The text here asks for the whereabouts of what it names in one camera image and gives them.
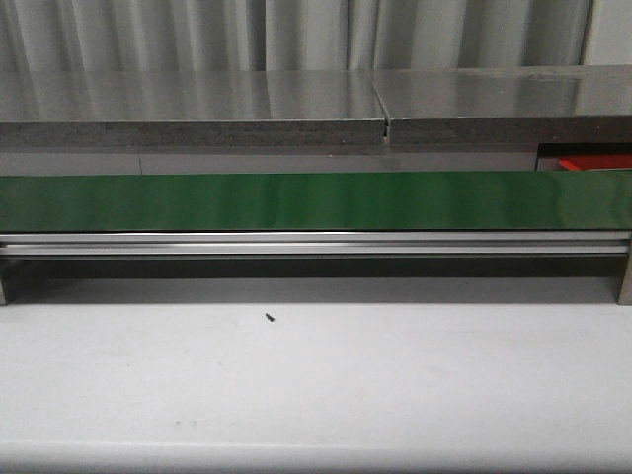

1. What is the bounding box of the green conveyor belt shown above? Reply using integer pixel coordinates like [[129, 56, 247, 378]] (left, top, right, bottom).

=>
[[1, 171, 631, 233]]

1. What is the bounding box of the grey right back bench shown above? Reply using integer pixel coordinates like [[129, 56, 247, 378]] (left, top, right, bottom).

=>
[[372, 65, 631, 145]]

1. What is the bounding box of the grey bench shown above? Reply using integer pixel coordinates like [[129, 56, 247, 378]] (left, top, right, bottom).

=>
[[1, 71, 386, 148], [372, 65, 631, 145]]

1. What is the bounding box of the grey left back bench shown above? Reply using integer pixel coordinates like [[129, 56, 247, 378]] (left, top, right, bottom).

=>
[[1, 71, 386, 148]]

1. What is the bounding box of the red plastic bin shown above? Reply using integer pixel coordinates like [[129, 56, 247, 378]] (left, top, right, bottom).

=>
[[558, 154, 632, 171]]

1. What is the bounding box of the left conveyor support leg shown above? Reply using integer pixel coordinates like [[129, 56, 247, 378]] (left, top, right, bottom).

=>
[[0, 260, 21, 306]]

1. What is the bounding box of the conveyor support leg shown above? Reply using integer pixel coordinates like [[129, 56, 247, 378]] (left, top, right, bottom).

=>
[[616, 241, 632, 306], [0, 260, 21, 306]]

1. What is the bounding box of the right conveyor support leg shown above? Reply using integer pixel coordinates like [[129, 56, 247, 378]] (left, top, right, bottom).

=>
[[616, 241, 632, 306]]

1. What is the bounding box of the grey pleated curtain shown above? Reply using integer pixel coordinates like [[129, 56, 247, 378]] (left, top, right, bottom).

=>
[[1, 1, 592, 72]]

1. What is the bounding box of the aluminium conveyor frame rail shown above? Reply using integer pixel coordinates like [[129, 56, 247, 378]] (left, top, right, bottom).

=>
[[1, 231, 631, 259]]

